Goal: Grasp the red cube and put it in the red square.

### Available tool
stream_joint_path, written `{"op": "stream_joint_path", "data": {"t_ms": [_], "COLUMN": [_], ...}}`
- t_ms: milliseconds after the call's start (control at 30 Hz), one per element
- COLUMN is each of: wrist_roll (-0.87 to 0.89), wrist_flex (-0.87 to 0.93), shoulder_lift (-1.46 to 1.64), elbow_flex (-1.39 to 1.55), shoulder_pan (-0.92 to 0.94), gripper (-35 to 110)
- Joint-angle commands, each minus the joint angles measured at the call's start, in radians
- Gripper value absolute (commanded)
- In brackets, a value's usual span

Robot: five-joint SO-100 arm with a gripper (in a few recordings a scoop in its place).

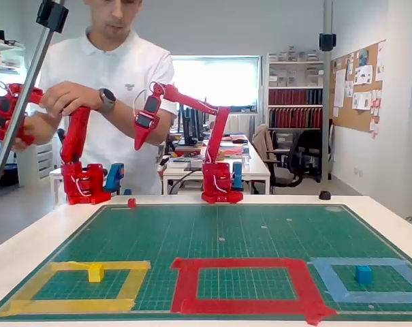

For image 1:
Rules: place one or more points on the blue table clamp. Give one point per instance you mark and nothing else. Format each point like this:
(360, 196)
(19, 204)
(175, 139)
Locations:
(238, 177)
(114, 175)

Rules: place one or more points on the person's left forearm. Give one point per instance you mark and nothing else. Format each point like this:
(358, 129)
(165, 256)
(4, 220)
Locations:
(127, 117)

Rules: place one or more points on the white bookshelf with binders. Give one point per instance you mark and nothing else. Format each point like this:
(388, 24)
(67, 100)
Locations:
(294, 92)

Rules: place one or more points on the person's left hand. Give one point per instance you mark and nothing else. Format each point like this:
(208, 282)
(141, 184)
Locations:
(73, 97)

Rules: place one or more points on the wide bright window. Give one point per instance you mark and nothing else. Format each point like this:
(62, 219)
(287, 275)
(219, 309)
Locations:
(226, 81)

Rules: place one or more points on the yellow tape square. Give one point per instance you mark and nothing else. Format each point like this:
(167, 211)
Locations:
(73, 304)

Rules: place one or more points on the person in white polo shirt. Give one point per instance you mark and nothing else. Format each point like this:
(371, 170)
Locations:
(117, 61)

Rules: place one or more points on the person's right hand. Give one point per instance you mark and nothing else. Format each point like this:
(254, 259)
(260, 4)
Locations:
(40, 131)

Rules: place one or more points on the blue cube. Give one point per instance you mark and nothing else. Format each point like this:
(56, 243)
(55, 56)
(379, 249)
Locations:
(363, 275)

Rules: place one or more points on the red cube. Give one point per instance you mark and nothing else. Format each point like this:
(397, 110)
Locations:
(132, 203)

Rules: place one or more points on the black pole foot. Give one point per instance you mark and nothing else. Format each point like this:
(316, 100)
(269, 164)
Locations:
(325, 195)

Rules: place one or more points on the beige jacket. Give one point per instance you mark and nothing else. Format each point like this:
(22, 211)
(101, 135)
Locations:
(261, 139)

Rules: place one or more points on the grey wristwatch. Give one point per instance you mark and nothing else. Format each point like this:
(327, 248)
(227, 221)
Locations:
(107, 100)

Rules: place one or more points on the white wall shelf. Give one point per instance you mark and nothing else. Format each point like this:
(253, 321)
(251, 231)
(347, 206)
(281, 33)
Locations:
(4, 46)

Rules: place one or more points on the white wall socket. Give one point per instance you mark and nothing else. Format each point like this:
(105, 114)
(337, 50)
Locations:
(358, 171)

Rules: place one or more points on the blue tape square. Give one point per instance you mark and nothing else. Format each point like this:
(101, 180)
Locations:
(362, 297)

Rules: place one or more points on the green cutting mat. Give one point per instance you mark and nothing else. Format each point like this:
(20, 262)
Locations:
(192, 238)

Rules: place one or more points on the yellow cube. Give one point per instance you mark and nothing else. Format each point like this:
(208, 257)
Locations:
(96, 273)

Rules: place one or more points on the red tape square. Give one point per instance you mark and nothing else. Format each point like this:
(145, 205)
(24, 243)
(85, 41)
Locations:
(239, 303)

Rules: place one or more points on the cork pin board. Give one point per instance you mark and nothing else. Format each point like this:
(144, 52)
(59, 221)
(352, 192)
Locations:
(359, 102)

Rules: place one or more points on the black computer monitor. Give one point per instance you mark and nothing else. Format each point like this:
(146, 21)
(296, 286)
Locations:
(188, 126)
(200, 119)

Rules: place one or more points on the red robot arm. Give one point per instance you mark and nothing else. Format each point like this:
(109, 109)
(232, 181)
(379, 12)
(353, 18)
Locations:
(219, 136)

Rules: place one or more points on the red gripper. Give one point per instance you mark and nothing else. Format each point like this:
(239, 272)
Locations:
(144, 121)

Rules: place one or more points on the black office chair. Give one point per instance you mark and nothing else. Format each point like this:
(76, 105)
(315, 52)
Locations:
(287, 167)
(311, 150)

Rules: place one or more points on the red leader arm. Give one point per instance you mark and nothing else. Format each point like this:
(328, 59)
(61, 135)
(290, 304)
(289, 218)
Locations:
(76, 136)

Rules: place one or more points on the white drawer cabinet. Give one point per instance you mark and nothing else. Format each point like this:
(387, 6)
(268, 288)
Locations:
(42, 163)

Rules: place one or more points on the black pole bracket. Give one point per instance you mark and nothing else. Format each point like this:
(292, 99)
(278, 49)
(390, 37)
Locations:
(52, 15)
(327, 41)

